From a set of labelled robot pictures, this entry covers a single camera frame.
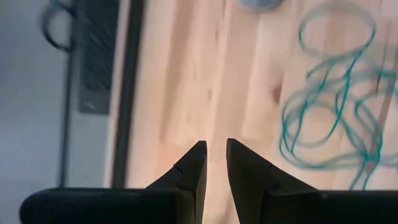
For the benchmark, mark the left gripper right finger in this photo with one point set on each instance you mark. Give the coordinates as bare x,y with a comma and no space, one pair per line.
280,202

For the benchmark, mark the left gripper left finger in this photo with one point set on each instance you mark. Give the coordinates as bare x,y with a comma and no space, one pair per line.
124,205

